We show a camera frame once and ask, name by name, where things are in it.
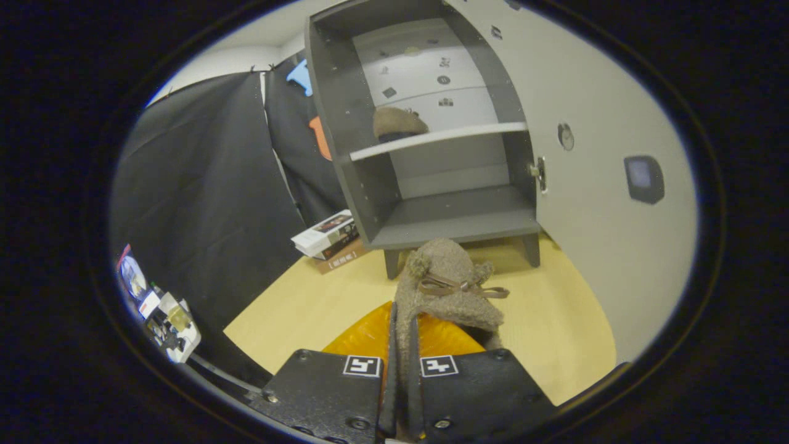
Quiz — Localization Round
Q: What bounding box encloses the blue printed box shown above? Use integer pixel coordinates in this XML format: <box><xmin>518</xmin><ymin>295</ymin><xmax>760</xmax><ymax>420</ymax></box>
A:
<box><xmin>117</xmin><ymin>245</ymin><xmax>162</xmax><ymax>319</ymax></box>

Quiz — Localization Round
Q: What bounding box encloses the beige shoe cabinet door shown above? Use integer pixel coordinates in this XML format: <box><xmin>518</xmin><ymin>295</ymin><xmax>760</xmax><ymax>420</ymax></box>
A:
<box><xmin>441</xmin><ymin>0</ymin><xmax>700</xmax><ymax>366</ymax></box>

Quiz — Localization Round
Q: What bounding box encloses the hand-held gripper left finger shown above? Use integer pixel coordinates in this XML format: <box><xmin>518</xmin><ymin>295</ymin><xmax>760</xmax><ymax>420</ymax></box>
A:
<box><xmin>260</xmin><ymin>301</ymin><xmax>398</xmax><ymax>444</ymax></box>

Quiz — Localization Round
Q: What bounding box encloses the brown book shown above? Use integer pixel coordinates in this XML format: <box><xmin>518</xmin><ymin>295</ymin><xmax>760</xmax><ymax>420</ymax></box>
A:
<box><xmin>313</xmin><ymin>237</ymin><xmax>372</xmax><ymax>276</ymax></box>

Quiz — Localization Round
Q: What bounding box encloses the grey shoe cabinet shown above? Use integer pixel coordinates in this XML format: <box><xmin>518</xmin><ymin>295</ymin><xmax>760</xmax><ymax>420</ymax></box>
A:
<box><xmin>305</xmin><ymin>0</ymin><xmax>543</xmax><ymax>280</ymax></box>

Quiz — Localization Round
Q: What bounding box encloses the brown fuzzy shoe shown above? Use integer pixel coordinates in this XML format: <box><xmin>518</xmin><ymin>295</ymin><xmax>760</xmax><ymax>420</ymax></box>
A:
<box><xmin>393</xmin><ymin>238</ymin><xmax>511</xmax><ymax>440</ymax></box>
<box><xmin>373</xmin><ymin>107</ymin><xmax>430</xmax><ymax>142</ymax></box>

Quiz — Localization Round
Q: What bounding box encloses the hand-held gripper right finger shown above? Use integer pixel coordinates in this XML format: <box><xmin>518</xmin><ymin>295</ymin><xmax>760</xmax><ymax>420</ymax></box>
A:
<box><xmin>406</xmin><ymin>313</ymin><xmax>558</xmax><ymax>444</ymax></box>

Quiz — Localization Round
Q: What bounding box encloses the white book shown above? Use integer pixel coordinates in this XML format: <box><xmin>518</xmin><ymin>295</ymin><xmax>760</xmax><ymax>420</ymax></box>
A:
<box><xmin>291</xmin><ymin>210</ymin><xmax>359</xmax><ymax>258</ymax></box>

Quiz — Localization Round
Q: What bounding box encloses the black backdrop cloth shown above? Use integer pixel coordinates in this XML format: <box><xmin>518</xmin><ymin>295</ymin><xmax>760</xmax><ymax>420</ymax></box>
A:
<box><xmin>111</xmin><ymin>52</ymin><xmax>349</xmax><ymax>386</ymax></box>

